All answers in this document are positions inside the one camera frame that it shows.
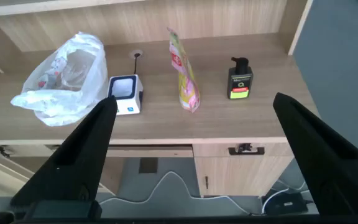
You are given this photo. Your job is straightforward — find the black power adapter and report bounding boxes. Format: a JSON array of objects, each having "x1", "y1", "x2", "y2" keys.
[{"x1": 264, "y1": 192, "x2": 314, "y2": 215}]

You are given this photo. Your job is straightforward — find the wooden drawer with black handle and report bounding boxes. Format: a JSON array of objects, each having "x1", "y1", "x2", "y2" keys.
[
  {"x1": 192, "y1": 142, "x2": 294, "y2": 158},
  {"x1": 0, "y1": 144, "x2": 58, "y2": 158}
]

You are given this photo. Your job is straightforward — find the white cable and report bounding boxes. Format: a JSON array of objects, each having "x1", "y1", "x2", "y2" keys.
[{"x1": 99, "y1": 170, "x2": 309, "y2": 215}]

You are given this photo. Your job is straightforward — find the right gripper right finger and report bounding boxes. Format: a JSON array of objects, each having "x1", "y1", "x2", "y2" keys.
[{"x1": 272, "y1": 91, "x2": 358, "y2": 216}]

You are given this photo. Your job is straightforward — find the black pump bottle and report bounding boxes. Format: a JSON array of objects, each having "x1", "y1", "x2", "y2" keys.
[{"x1": 226, "y1": 57, "x2": 254, "y2": 100}]

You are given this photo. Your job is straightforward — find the white plastic shopping bag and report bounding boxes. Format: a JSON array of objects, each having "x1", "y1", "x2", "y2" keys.
[{"x1": 10, "y1": 31, "x2": 109, "y2": 127}]

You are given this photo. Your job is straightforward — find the wooden cabinet door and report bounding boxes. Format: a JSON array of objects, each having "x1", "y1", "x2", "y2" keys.
[{"x1": 193, "y1": 156, "x2": 293, "y2": 197}]

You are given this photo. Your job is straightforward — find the black cable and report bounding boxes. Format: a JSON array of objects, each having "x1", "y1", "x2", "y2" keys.
[{"x1": 132, "y1": 52, "x2": 141, "y2": 75}]

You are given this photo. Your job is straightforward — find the white barcode scanner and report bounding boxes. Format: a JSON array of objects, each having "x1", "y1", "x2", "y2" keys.
[{"x1": 106, "y1": 74, "x2": 144, "y2": 116}]

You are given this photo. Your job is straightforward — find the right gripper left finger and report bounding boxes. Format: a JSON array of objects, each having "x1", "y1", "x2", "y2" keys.
[{"x1": 10, "y1": 95, "x2": 119, "y2": 207}]

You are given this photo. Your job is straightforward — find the wooden counter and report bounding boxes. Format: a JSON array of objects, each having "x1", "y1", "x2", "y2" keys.
[{"x1": 0, "y1": 0, "x2": 320, "y2": 197}]

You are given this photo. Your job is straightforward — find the pink yellow snack pouch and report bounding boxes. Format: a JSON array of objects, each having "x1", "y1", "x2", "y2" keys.
[{"x1": 166, "y1": 26, "x2": 201, "y2": 113}]

